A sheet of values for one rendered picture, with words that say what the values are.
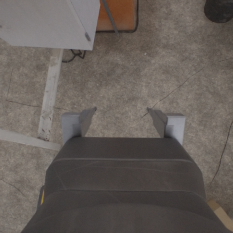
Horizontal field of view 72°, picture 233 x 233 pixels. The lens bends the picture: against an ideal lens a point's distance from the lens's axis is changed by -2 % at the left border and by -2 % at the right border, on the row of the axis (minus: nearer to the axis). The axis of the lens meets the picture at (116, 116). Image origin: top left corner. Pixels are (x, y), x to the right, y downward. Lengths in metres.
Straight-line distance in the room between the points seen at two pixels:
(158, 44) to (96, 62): 0.53
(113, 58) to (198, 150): 0.99
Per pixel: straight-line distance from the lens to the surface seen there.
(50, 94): 1.25
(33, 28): 0.74
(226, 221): 1.38
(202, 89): 1.43
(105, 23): 1.52
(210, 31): 1.65
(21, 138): 1.06
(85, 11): 0.69
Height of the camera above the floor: 1.29
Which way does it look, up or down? 80 degrees down
